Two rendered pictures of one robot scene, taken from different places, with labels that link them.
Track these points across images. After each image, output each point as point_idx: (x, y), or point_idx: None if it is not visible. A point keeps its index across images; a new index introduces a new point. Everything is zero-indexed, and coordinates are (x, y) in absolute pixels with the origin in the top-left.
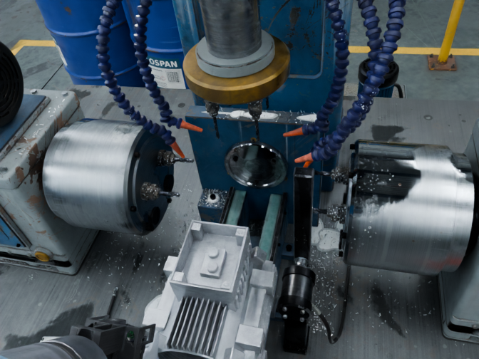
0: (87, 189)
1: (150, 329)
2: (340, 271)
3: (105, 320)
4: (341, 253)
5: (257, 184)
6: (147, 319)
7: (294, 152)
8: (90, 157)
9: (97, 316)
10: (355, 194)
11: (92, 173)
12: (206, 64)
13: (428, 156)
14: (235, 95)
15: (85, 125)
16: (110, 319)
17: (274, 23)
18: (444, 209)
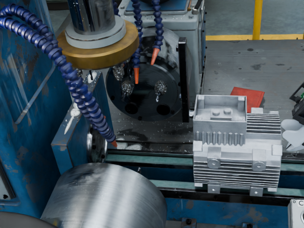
0: (147, 215)
1: (294, 96)
2: (158, 148)
3: (302, 103)
4: (173, 111)
5: (105, 155)
6: (262, 159)
7: (101, 108)
8: (119, 200)
9: (301, 109)
10: (167, 59)
11: (135, 202)
12: (116, 34)
13: (143, 33)
14: (138, 36)
15: (68, 214)
16: (297, 109)
17: (26, 44)
18: (175, 37)
